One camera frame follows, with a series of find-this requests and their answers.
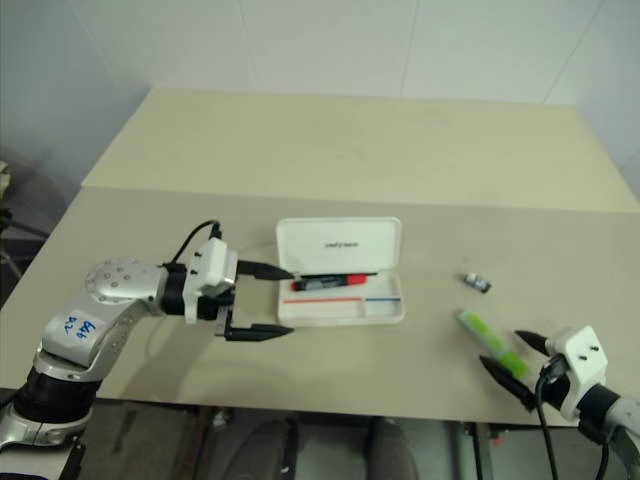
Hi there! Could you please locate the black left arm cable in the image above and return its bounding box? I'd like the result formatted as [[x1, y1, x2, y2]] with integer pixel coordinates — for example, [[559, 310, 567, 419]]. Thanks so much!
[[167, 219, 225, 267]]

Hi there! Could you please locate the dark stand with cables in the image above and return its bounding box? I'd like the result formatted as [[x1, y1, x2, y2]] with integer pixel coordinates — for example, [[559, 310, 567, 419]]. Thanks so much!
[[0, 159, 17, 274]]

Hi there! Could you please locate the red and black marker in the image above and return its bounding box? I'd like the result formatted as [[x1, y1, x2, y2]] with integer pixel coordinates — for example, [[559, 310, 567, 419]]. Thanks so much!
[[290, 273, 369, 293]]

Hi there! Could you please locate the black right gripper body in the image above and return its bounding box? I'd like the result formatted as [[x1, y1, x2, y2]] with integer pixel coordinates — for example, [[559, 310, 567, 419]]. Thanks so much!
[[535, 355, 570, 409]]

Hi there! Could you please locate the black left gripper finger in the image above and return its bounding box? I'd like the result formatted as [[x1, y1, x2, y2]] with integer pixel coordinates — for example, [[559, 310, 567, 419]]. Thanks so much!
[[236, 259, 297, 281], [224, 323, 297, 344]]

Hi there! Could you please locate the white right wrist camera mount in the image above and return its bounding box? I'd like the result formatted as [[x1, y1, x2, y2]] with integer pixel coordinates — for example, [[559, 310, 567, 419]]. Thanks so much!
[[544, 325, 610, 422]]

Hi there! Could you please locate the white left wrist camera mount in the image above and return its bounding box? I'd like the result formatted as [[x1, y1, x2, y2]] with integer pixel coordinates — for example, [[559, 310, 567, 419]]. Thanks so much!
[[181, 237, 239, 326]]

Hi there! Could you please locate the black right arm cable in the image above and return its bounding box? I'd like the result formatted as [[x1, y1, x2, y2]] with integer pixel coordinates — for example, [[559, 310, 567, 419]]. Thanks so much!
[[533, 358, 564, 480]]

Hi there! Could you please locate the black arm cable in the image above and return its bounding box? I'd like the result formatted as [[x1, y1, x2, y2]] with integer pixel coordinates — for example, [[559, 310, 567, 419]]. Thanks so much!
[[533, 358, 564, 480], [167, 219, 225, 267]]

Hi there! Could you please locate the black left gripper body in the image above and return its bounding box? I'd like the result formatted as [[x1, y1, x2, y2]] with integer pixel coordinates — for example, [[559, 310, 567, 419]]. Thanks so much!
[[197, 255, 241, 342]]

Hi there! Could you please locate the white plastic pencil case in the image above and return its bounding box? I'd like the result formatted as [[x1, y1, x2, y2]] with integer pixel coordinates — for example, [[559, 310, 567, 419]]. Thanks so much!
[[274, 215, 407, 327]]

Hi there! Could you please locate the green highlighter marker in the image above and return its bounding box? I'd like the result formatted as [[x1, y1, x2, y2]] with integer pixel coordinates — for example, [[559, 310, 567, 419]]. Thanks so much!
[[454, 309, 529, 379]]

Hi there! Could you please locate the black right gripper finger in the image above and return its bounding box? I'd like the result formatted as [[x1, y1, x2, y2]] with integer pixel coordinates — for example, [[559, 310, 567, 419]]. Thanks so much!
[[514, 329, 551, 358], [478, 355, 537, 411]]

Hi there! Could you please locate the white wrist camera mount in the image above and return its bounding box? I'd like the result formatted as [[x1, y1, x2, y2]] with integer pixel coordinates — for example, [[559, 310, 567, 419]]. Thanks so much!
[[181, 237, 239, 326], [544, 325, 610, 422]]

